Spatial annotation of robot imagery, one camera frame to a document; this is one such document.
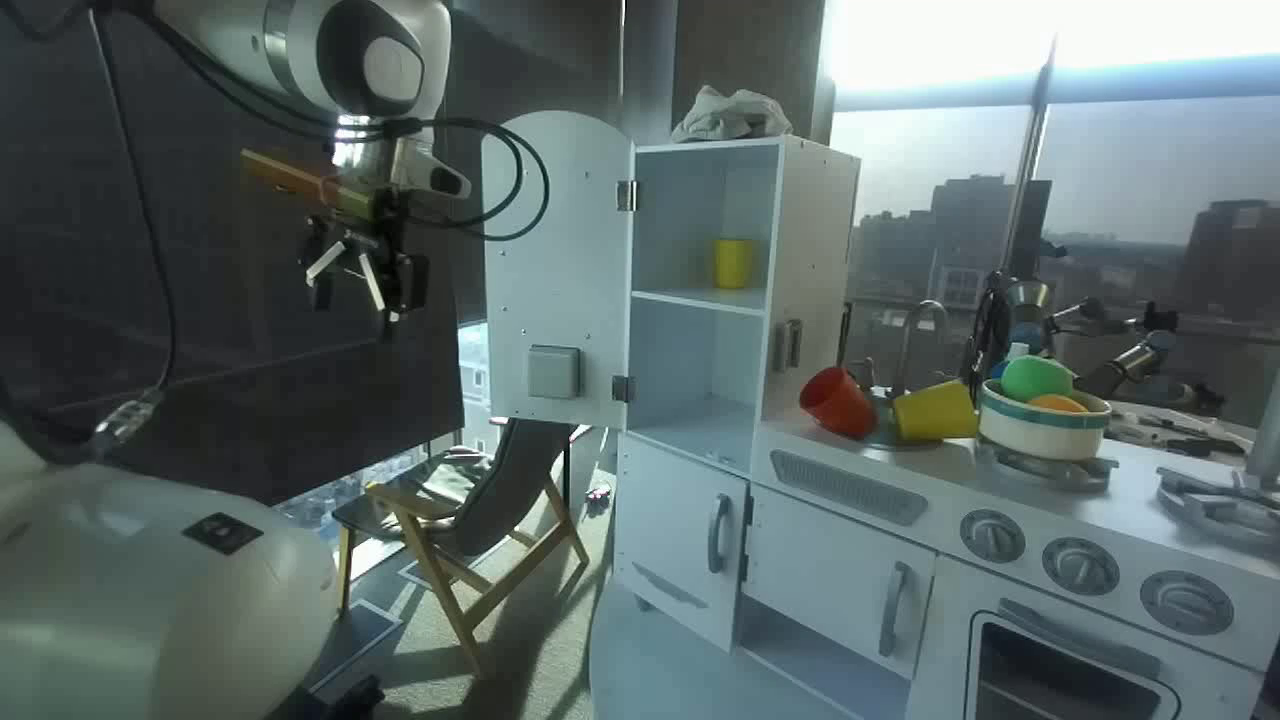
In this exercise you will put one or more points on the orange toy item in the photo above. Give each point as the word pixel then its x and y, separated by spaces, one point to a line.
pixel 1062 402

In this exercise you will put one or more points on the white toy oven door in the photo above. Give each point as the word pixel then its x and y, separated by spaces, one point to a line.
pixel 953 640

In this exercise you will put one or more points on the white toy kitchen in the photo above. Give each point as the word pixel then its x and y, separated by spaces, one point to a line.
pixel 825 241

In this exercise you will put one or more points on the yellow toy cup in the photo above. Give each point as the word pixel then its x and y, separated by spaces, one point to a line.
pixel 936 414

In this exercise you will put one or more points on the dark roller window blind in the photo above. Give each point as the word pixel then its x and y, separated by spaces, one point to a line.
pixel 224 346

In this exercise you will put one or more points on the green toy item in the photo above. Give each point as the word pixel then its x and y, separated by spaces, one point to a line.
pixel 1035 376

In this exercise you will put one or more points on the black floor box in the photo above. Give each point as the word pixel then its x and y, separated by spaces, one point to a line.
pixel 340 661

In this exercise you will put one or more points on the wooden folding deck chair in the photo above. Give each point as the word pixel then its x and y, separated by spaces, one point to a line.
pixel 502 487

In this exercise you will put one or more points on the red toy cup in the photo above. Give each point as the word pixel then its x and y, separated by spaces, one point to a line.
pixel 839 402

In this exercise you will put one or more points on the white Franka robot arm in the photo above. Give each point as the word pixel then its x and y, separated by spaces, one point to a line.
pixel 132 601

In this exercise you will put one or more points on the grey oven knob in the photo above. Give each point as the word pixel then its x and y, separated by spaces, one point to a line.
pixel 1187 601
pixel 992 536
pixel 1081 565

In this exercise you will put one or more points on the wrist camera with yellow mount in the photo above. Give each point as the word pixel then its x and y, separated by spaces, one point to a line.
pixel 305 185

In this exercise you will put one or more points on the yellow cup in cabinet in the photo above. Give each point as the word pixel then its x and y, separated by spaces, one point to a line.
pixel 733 264

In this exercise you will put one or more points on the white under-counter cabinet door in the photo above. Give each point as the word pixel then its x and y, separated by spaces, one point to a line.
pixel 825 575

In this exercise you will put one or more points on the white bowl with green rim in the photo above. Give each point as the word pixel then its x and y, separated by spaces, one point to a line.
pixel 1040 432

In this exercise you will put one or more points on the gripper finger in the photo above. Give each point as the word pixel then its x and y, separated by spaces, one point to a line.
pixel 324 264
pixel 372 284

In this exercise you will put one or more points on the short white fridge cabinet door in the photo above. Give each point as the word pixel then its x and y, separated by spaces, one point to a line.
pixel 666 532

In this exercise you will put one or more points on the tall white fridge cabinet door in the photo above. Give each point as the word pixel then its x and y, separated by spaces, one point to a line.
pixel 554 253

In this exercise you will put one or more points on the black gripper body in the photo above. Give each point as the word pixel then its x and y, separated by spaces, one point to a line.
pixel 399 247

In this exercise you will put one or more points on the blue toy bottle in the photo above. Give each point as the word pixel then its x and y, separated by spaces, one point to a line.
pixel 1027 343

